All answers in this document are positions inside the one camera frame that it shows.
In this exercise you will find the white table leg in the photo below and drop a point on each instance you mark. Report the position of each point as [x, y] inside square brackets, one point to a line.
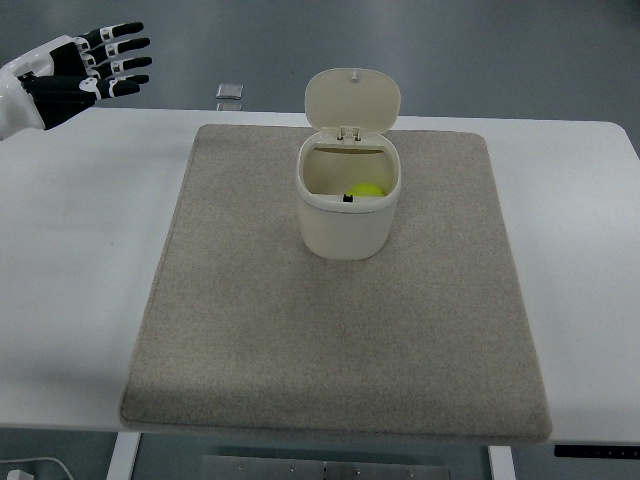
[124, 456]
[501, 463]

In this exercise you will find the beige felt table mat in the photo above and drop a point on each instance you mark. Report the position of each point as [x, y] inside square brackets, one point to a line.
[246, 329]

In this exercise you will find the cream bin with open lid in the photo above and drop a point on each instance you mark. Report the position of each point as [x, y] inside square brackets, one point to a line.
[350, 111]

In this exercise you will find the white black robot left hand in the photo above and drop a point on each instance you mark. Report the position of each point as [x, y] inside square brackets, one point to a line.
[58, 80]

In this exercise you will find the metal table crossbar plate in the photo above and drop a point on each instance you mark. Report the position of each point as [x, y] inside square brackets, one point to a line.
[235, 467]

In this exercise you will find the yellow tennis ball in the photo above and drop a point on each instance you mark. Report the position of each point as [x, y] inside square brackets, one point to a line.
[365, 190]

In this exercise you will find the white power adapter with cable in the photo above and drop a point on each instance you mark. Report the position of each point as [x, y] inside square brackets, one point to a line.
[25, 467]

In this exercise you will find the small clear floor plate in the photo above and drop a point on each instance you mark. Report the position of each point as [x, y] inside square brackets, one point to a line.
[229, 91]

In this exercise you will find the white right table leg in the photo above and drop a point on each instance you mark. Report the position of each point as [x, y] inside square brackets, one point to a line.
[501, 463]

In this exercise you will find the white left table leg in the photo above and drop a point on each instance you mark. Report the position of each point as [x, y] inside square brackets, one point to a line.
[124, 456]

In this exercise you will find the black table control panel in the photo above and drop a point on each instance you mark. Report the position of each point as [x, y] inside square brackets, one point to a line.
[618, 452]

